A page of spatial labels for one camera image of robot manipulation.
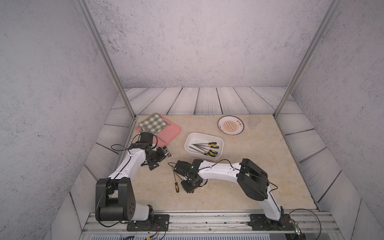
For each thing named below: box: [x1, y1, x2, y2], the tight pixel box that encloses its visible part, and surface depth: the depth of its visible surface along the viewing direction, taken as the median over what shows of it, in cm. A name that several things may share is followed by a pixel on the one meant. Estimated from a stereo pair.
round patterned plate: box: [217, 115, 245, 136], surface depth 117 cm
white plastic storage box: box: [184, 132, 224, 161], surface depth 104 cm
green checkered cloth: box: [138, 112, 171, 135], surface depth 117 cm
